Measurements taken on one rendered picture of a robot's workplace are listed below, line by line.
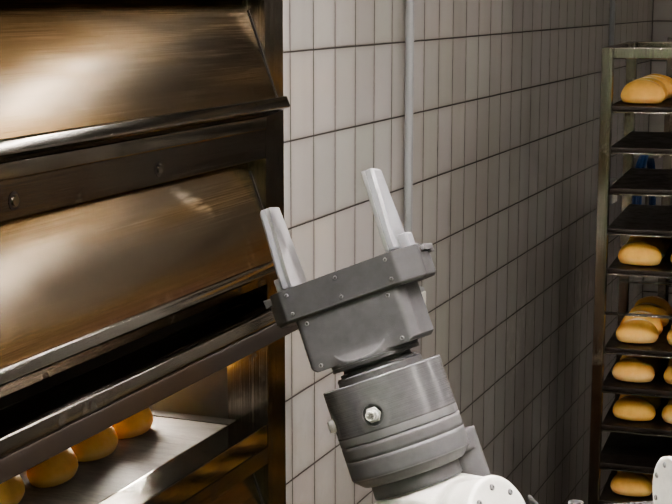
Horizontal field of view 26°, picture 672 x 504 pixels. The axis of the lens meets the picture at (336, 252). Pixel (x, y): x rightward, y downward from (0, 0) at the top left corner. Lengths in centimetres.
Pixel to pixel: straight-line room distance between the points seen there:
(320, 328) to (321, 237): 160
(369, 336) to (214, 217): 125
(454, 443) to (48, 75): 96
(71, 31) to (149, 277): 37
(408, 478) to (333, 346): 11
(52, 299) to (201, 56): 51
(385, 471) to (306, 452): 165
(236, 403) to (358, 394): 150
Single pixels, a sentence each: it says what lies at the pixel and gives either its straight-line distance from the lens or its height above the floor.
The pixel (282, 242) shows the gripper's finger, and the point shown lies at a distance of 106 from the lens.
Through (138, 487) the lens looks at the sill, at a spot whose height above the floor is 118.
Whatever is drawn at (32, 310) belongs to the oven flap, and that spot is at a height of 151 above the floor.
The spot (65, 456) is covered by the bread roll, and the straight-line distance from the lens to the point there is 222.
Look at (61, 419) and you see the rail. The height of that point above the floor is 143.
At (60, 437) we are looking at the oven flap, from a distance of 163.
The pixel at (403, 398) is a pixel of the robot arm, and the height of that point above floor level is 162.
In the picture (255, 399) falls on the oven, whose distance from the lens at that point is 248.
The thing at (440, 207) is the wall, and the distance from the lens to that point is 327.
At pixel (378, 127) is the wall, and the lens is 287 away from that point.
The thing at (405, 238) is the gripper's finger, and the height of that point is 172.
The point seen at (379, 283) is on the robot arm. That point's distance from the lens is 101.
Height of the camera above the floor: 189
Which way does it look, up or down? 10 degrees down
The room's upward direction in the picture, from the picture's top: straight up
